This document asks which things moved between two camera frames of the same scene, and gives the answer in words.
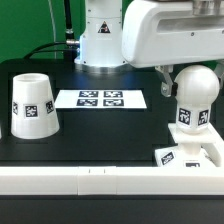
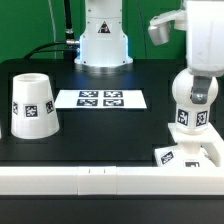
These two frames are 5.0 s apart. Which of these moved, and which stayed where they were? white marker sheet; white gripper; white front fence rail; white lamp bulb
Moved: white gripper
Stayed: white lamp bulb; white front fence rail; white marker sheet
